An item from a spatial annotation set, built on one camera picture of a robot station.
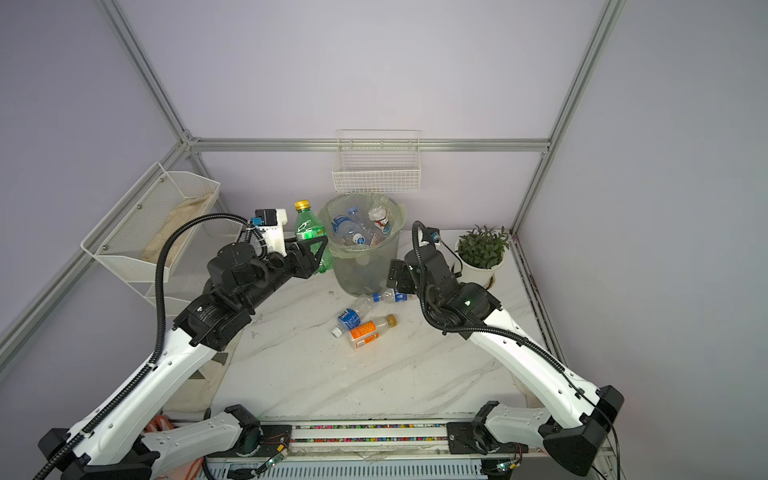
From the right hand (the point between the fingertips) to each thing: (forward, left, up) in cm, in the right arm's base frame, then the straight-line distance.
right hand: (403, 265), depth 70 cm
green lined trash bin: (+10, +13, -15) cm, 22 cm away
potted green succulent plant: (+17, -25, -16) cm, 34 cm away
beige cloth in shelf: (+5, +64, +1) cm, 64 cm away
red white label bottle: (+25, +7, -7) cm, 27 cm away
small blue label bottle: (0, +16, -26) cm, 30 cm away
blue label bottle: (+9, +4, -27) cm, 28 cm away
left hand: (-1, +18, +9) cm, 21 cm away
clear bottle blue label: (+19, +16, -6) cm, 26 cm away
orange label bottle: (-5, +10, -26) cm, 29 cm away
